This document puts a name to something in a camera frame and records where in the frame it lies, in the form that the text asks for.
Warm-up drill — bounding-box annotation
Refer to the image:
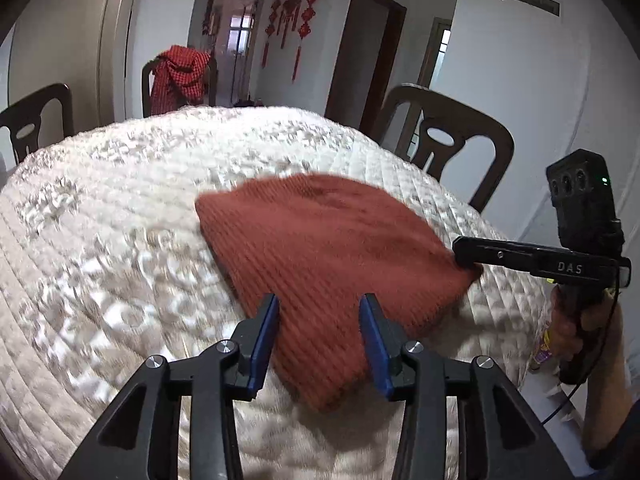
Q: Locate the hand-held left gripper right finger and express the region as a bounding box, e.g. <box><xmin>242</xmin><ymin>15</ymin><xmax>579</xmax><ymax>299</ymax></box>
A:
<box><xmin>359</xmin><ymin>292</ymin><xmax>583</xmax><ymax>480</ymax></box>

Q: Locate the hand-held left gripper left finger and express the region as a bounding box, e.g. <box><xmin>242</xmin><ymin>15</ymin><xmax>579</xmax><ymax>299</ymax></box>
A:
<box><xmin>57</xmin><ymin>292</ymin><xmax>281</xmax><ymax>480</ymax></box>

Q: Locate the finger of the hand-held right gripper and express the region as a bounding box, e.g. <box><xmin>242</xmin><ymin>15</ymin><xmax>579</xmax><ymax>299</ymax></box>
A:
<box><xmin>452</xmin><ymin>236</ymin><xmax>535</xmax><ymax>273</ymax></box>

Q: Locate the rust red knit garment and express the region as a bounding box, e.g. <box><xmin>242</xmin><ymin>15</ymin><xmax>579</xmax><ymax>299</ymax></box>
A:
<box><xmin>194</xmin><ymin>172</ymin><xmax>483</xmax><ymax>413</ymax></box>

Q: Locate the person's right forearm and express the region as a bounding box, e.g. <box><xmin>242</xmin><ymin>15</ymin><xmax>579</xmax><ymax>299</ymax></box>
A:
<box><xmin>580</xmin><ymin>305</ymin><xmax>640</xmax><ymax>471</ymax></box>

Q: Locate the person's right hand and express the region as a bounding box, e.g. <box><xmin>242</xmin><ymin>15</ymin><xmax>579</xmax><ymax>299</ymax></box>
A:
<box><xmin>549</xmin><ymin>287</ymin><xmax>623</xmax><ymax>366</ymax></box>

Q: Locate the purple yellow packet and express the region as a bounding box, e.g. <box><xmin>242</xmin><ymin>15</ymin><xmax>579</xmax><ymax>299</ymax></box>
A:
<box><xmin>532</xmin><ymin>317</ymin><xmax>556</xmax><ymax>372</ymax></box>

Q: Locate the dark wooden chair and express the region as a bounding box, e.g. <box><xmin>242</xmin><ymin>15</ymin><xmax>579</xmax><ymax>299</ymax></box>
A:
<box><xmin>377</xmin><ymin>82</ymin><xmax>516</xmax><ymax>213</ymax></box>
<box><xmin>141</xmin><ymin>55</ymin><xmax>218</xmax><ymax>118</ymax></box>
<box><xmin>0</xmin><ymin>82</ymin><xmax>76</xmax><ymax>168</ymax></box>

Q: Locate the white quilted tablecloth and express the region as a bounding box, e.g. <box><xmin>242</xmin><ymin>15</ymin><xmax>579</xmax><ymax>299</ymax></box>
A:
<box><xmin>0</xmin><ymin>105</ymin><xmax>556</xmax><ymax>480</ymax></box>

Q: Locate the narrow glass door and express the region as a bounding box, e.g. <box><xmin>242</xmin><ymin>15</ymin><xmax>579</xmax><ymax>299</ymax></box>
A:
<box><xmin>417</xmin><ymin>17</ymin><xmax>453</xmax><ymax>91</ymax></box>

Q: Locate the brown wooden door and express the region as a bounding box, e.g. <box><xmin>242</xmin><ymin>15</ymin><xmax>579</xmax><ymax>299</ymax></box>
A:
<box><xmin>325</xmin><ymin>0</ymin><xmax>407</xmax><ymax>131</ymax></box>

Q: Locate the red plaid garment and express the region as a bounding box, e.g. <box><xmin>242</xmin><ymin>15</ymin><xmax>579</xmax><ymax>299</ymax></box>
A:
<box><xmin>150</xmin><ymin>45</ymin><xmax>212</xmax><ymax>116</ymax></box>

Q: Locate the large red knot decoration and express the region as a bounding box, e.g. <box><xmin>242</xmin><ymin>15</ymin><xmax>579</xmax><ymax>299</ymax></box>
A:
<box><xmin>292</xmin><ymin>0</ymin><xmax>323</xmax><ymax>83</ymax></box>

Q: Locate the medium red knot decoration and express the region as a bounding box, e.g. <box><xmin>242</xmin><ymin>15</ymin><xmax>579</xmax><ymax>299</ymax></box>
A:
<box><xmin>277</xmin><ymin>0</ymin><xmax>302</xmax><ymax>48</ymax></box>

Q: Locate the red hanging ornament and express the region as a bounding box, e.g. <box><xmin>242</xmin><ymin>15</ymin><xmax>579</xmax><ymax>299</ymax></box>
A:
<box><xmin>201</xmin><ymin>0</ymin><xmax>222</xmax><ymax>37</ymax></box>

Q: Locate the beige cabinet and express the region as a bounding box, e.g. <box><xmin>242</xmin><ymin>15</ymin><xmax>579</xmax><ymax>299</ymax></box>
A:
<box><xmin>10</xmin><ymin>0</ymin><xmax>138</xmax><ymax>128</ymax></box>

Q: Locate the black cable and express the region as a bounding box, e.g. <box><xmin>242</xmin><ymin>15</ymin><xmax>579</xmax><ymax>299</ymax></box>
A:
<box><xmin>541</xmin><ymin>217</ymin><xmax>626</xmax><ymax>426</ymax></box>

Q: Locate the open doorway frame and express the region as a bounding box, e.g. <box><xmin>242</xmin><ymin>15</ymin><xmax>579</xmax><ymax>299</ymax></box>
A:
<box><xmin>189</xmin><ymin>0</ymin><xmax>266</xmax><ymax>108</ymax></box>

